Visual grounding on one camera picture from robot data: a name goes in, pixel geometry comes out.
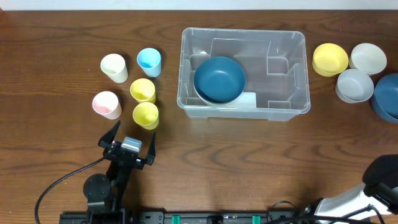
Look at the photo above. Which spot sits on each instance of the cream plastic cup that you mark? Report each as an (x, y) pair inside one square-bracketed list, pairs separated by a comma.
[(114, 66)]

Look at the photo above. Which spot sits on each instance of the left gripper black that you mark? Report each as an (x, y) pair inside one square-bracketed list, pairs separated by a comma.
[(125, 154)]

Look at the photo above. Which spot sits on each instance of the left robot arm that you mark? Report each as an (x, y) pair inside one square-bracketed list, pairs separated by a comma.
[(105, 191)]

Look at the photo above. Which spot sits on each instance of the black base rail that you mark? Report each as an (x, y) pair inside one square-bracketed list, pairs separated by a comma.
[(159, 217)]

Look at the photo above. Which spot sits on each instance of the yellow plastic cup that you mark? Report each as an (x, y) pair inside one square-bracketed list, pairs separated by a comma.
[(143, 90), (146, 115)]

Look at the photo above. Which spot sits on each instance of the small yellow bowl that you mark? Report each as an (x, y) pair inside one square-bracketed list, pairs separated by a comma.
[(329, 60)]

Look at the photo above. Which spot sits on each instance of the small white bowl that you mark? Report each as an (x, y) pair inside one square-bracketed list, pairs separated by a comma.
[(368, 58)]

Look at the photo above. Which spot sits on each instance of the yellow plastic cup upper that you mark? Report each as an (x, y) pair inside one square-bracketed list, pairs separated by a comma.
[(143, 90)]

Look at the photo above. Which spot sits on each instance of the clear plastic storage container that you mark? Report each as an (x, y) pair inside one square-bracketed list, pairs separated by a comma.
[(274, 62)]

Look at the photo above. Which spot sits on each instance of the yellow plastic cup lower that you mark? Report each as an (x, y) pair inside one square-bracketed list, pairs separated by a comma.
[(146, 115)]

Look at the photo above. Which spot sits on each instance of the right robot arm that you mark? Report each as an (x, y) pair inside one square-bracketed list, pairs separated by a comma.
[(376, 194)]

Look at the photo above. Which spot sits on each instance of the pink plastic cup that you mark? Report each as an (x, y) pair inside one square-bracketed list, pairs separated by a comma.
[(106, 103)]

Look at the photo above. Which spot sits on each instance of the large dark blue bowl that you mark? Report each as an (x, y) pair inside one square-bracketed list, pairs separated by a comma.
[(219, 79)]

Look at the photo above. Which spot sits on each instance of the light blue plastic cup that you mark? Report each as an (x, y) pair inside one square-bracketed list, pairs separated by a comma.
[(149, 59)]

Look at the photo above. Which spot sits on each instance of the small grey bowl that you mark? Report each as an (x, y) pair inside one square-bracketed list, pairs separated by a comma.
[(354, 86)]

